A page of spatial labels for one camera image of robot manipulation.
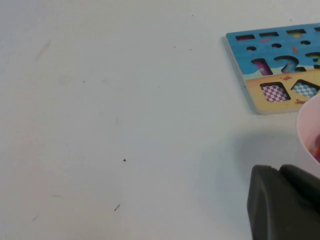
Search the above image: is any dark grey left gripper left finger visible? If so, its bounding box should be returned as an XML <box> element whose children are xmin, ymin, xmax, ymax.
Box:
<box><xmin>246</xmin><ymin>164</ymin><xmax>320</xmax><ymax>240</ymax></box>

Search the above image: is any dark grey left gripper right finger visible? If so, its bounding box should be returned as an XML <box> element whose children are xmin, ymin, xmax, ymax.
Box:
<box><xmin>278</xmin><ymin>163</ymin><xmax>320</xmax><ymax>213</ymax></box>

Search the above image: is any pink plastic bowl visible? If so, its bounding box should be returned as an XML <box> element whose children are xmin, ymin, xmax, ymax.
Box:
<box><xmin>296</xmin><ymin>94</ymin><xmax>320</xmax><ymax>165</ymax></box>

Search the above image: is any colourful sea-themed puzzle board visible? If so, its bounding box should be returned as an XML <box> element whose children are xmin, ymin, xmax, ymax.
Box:
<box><xmin>225</xmin><ymin>22</ymin><xmax>320</xmax><ymax>115</ymax></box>

